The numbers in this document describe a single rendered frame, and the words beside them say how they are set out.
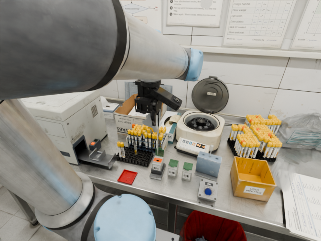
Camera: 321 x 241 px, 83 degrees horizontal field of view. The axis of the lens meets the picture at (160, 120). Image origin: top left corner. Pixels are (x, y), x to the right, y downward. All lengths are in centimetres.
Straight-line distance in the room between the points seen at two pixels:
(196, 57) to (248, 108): 89
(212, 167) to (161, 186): 23
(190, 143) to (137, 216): 63
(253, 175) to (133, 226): 68
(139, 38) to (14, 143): 19
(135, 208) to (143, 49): 31
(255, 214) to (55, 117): 87
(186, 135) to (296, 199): 52
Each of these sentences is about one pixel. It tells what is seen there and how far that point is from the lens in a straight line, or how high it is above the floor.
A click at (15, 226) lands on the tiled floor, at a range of 210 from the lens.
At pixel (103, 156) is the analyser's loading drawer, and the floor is 92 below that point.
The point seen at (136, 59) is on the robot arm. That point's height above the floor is 148.
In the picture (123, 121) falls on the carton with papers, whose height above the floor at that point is 97.
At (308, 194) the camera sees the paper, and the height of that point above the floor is 89.
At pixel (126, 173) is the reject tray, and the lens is 89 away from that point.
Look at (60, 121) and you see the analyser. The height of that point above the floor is 113.
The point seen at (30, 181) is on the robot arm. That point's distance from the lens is 33.
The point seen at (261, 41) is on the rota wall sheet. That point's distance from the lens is 115.
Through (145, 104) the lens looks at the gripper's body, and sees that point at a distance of 64.
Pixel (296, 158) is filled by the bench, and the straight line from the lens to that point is 117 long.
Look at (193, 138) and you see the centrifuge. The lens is 96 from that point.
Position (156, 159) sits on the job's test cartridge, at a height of 95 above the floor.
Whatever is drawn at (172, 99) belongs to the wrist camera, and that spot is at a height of 126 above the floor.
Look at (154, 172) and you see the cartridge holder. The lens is 85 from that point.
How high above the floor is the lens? 153
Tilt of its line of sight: 32 degrees down
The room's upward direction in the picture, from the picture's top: straight up
